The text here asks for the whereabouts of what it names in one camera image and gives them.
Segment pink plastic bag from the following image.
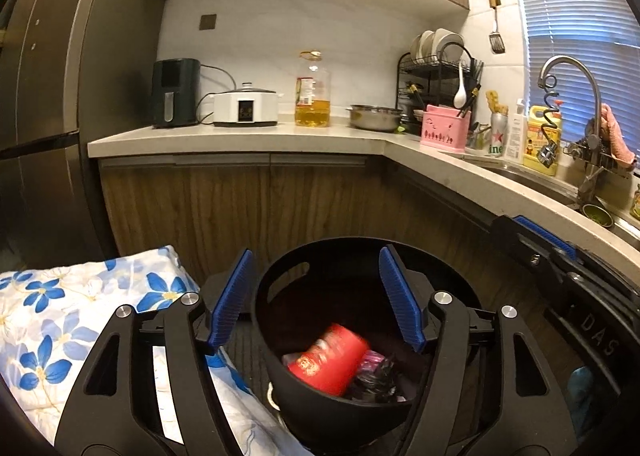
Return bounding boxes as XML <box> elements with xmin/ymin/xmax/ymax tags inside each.
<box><xmin>357</xmin><ymin>350</ymin><xmax>385</xmax><ymax>377</ymax></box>

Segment red paper cup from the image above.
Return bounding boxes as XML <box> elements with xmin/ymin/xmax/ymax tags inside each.
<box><xmin>288</xmin><ymin>324</ymin><xmax>370</xmax><ymax>396</ymax></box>

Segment black plastic bag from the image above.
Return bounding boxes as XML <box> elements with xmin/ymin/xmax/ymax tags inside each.
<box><xmin>344</xmin><ymin>356</ymin><xmax>416</xmax><ymax>404</ymax></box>

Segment steel kitchen sink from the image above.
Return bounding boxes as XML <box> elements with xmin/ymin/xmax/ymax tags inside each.
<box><xmin>449</xmin><ymin>153</ymin><xmax>639</xmax><ymax>250</ymax></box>

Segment chrome kitchen faucet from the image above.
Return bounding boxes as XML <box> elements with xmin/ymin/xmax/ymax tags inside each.
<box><xmin>537</xmin><ymin>54</ymin><xmax>622</xmax><ymax>209</ymax></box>

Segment black round trash bin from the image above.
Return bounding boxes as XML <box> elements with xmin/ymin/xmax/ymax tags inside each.
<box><xmin>252</xmin><ymin>236</ymin><xmax>484</xmax><ymax>452</ymax></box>

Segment small green jar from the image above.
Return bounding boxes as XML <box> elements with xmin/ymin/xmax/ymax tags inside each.
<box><xmin>629</xmin><ymin>184</ymin><xmax>640</xmax><ymax>220</ymax></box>

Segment pink dish cloth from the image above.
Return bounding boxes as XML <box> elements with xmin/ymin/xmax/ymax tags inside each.
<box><xmin>600</xmin><ymin>104</ymin><xmax>637</xmax><ymax>171</ymax></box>

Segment white soap bottle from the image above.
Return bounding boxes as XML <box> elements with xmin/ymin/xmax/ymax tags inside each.
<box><xmin>504</xmin><ymin>98</ymin><xmax>527</xmax><ymax>164</ymax></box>

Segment floral blue white tablecloth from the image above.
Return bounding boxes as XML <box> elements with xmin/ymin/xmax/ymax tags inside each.
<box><xmin>1</xmin><ymin>245</ymin><xmax>311</xmax><ymax>455</ymax></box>

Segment yellow detergent bottle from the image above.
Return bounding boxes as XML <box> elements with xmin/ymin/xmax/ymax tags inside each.
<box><xmin>523</xmin><ymin>105</ymin><xmax>562</xmax><ymax>176</ymax></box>

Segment pink utensil basket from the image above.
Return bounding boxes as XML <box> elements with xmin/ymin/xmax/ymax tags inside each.
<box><xmin>420</xmin><ymin>105</ymin><xmax>471</xmax><ymax>153</ymax></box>

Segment white ceramic spoon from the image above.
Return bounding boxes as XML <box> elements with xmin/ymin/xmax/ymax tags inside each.
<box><xmin>454</xmin><ymin>62</ymin><xmax>466</xmax><ymax>109</ymax></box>

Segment wooden lower cabinets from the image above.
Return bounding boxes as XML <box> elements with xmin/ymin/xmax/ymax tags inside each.
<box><xmin>99</xmin><ymin>154</ymin><xmax>580</xmax><ymax>378</ymax></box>

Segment hanging metal spatula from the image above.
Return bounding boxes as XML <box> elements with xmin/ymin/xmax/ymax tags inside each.
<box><xmin>488</xmin><ymin>0</ymin><xmax>506</xmax><ymax>54</ymax></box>

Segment black dish rack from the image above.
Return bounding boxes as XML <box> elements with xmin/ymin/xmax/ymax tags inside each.
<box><xmin>395</xmin><ymin>28</ymin><xmax>484</xmax><ymax>135</ymax></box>

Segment stainless steel bowl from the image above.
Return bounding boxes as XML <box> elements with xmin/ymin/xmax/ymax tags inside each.
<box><xmin>348</xmin><ymin>105</ymin><xmax>401</xmax><ymax>132</ymax></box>

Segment window blinds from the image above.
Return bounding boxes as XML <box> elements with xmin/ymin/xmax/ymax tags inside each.
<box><xmin>522</xmin><ymin>0</ymin><xmax>639</xmax><ymax>153</ymax></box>

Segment cooking oil bottle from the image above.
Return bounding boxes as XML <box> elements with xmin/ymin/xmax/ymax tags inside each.
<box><xmin>294</xmin><ymin>50</ymin><xmax>331</xmax><ymax>128</ymax></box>

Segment black air fryer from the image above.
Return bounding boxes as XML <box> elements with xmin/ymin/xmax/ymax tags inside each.
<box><xmin>151</xmin><ymin>58</ymin><xmax>201</xmax><ymax>128</ymax></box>

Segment white electric cooker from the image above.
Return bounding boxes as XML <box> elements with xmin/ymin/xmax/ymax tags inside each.
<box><xmin>213</xmin><ymin>82</ymin><xmax>278</xmax><ymax>127</ymax></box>

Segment dark grey refrigerator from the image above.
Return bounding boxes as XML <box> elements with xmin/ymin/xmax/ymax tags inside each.
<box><xmin>1</xmin><ymin>0</ymin><xmax>165</xmax><ymax>268</ymax></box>

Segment brown wall socket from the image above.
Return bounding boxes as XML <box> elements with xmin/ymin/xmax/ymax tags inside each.
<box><xmin>198</xmin><ymin>14</ymin><xmax>217</xmax><ymax>31</ymax></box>

